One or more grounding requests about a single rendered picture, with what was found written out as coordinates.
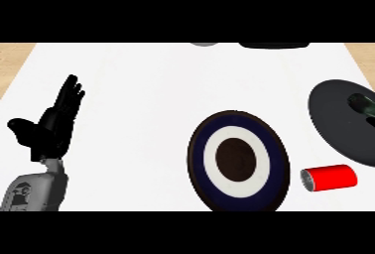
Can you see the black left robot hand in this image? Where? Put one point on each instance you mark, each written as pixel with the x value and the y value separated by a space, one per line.
pixel 53 125

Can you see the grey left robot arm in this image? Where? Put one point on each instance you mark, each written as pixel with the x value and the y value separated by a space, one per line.
pixel 35 190

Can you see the navy and white round pan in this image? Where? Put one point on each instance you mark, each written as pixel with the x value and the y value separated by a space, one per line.
pixel 238 161

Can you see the dark grey round plate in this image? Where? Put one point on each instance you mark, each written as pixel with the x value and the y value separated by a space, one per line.
pixel 337 125

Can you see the dark green eggplant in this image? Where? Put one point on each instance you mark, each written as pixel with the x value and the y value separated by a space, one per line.
pixel 362 103

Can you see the grey object at edge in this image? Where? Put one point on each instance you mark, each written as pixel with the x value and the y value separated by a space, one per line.
pixel 204 44

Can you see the black object at edge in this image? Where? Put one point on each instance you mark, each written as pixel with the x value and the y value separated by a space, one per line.
pixel 275 45

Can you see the red can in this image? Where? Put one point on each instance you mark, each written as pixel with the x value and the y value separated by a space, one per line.
pixel 334 177

